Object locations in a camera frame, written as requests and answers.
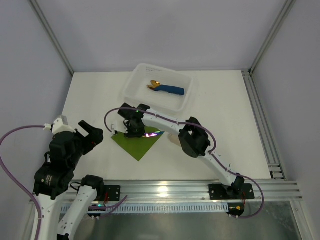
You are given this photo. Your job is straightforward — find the green paper napkin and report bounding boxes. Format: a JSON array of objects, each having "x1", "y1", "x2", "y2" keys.
[{"x1": 111, "y1": 127, "x2": 163, "y2": 162}]

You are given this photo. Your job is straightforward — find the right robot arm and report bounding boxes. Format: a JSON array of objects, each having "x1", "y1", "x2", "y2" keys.
[{"x1": 117, "y1": 103, "x2": 247, "y2": 199}]

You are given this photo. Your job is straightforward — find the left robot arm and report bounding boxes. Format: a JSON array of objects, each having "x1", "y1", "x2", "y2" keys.
[{"x1": 31, "y1": 116, "x2": 104, "y2": 240}]

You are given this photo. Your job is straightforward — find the gold utensils in bundle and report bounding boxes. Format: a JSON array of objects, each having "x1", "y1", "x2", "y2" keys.
[{"x1": 146, "y1": 80, "x2": 161, "y2": 90}]

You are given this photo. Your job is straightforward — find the blue rolled napkin bundle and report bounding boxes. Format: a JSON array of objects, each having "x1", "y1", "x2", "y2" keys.
[{"x1": 154, "y1": 84, "x2": 185, "y2": 96}]

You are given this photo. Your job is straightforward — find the white plastic basket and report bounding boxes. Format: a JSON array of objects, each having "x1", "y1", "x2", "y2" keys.
[{"x1": 122, "y1": 63, "x2": 196, "y2": 114}]

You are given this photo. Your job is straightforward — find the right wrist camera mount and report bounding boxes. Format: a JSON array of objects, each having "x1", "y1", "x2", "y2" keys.
[{"x1": 110, "y1": 121, "x2": 119, "y2": 135}]

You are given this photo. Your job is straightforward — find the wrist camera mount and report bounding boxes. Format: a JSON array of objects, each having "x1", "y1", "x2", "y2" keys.
[
  {"x1": 110, "y1": 121, "x2": 119, "y2": 135},
  {"x1": 44, "y1": 115, "x2": 76, "y2": 135}
]

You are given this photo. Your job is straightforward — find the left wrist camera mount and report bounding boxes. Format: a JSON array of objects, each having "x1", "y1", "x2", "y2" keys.
[{"x1": 44, "y1": 115, "x2": 76, "y2": 135}]

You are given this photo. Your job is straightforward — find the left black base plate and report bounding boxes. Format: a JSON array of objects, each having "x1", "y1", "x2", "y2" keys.
[{"x1": 99, "y1": 185, "x2": 121, "y2": 202}]

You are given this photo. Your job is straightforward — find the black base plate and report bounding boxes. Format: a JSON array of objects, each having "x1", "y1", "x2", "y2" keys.
[
  {"x1": 99, "y1": 185, "x2": 121, "y2": 202},
  {"x1": 208, "y1": 183, "x2": 255, "y2": 200}
]

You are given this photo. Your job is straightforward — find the aluminium front rail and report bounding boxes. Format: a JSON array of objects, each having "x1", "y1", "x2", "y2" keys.
[{"x1": 104, "y1": 179, "x2": 303, "y2": 204}]

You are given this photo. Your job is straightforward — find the aluminium rail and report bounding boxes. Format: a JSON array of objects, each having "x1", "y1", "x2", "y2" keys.
[
  {"x1": 241, "y1": 69, "x2": 287, "y2": 181},
  {"x1": 104, "y1": 179, "x2": 303, "y2": 204}
]

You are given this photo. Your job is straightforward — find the white slotted cable duct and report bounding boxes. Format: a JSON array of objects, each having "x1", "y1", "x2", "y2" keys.
[{"x1": 59, "y1": 202, "x2": 230, "y2": 214}]

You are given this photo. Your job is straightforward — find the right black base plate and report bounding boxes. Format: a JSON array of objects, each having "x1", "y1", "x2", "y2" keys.
[{"x1": 208, "y1": 183, "x2": 255, "y2": 200}]

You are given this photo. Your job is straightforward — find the left frame post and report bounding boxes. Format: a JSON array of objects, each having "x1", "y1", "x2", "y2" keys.
[{"x1": 28, "y1": 0, "x2": 75, "y2": 76}]

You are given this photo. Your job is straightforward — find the frame post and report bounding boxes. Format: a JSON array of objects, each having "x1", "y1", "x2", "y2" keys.
[
  {"x1": 248, "y1": 0, "x2": 296, "y2": 75},
  {"x1": 28, "y1": 0, "x2": 75, "y2": 76}
]

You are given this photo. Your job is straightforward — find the aluminium right side rail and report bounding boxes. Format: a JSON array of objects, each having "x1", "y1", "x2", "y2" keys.
[{"x1": 241, "y1": 69, "x2": 287, "y2": 181}]

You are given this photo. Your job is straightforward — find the right frame post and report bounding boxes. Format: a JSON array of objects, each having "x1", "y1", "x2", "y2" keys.
[{"x1": 248, "y1": 0, "x2": 296, "y2": 75}]

